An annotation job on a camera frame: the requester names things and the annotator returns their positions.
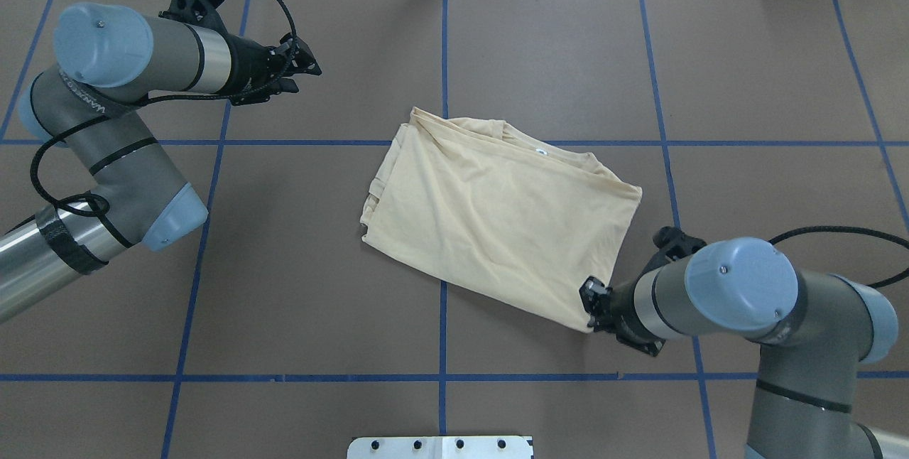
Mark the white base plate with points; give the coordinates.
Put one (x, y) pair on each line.
(442, 447)

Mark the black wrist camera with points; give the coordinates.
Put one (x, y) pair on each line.
(673, 244)
(194, 12)

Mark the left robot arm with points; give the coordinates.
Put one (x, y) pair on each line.
(106, 181)

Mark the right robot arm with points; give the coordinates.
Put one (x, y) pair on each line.
(814, 330)

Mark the beige long-sleeve printed shirt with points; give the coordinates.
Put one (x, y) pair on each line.
(481, 205)

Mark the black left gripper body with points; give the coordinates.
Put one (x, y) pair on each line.
(248, 69)

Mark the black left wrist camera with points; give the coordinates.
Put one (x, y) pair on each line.
(194, 12)

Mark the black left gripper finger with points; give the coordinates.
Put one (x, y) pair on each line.
(279, 86)
(292, 57)

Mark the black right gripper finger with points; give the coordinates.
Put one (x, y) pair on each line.
(599, 320)
(595, 295)

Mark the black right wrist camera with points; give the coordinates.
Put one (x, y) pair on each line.
(673, 244)

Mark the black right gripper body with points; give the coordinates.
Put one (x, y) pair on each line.
(622, 305)

